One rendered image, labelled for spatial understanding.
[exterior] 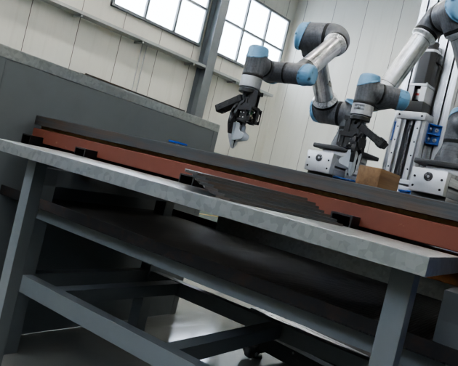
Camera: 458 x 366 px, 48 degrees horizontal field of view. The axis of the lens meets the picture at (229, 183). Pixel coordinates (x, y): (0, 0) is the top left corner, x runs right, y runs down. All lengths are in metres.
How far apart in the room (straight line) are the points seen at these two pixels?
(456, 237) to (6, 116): 1.49
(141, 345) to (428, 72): 1.64
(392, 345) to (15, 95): 1.50
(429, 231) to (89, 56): 10.64
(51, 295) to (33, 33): 9.35
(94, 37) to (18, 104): 9.61
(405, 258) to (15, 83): 1.51
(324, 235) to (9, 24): 10.16
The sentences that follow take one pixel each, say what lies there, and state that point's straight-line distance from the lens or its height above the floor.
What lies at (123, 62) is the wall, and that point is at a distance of 11.91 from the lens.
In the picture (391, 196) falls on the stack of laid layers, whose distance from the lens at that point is 1.17.
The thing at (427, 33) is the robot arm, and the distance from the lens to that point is 2.16.
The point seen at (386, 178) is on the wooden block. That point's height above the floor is 0.88.
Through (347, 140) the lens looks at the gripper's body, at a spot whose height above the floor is 1.01.
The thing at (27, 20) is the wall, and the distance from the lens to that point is 10.95.
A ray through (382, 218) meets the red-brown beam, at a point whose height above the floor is 0.79.
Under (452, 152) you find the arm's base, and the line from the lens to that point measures 2.18.
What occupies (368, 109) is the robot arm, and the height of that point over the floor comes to 1.13.
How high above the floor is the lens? 0.80
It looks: 1 degrees down
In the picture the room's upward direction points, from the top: 13 degrees clockwise
